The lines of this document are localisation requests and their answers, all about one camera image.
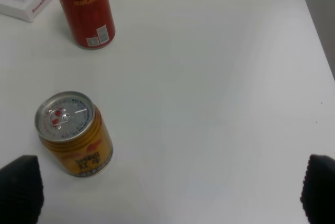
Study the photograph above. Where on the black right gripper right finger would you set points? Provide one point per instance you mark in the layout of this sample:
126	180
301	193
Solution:
317	196

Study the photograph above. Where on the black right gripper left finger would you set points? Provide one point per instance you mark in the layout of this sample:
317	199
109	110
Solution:
21	190

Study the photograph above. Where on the red soda can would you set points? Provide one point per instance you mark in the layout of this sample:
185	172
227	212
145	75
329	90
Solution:
90	21

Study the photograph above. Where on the yellow energy drink can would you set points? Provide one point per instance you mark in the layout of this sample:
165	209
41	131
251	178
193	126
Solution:
70	126

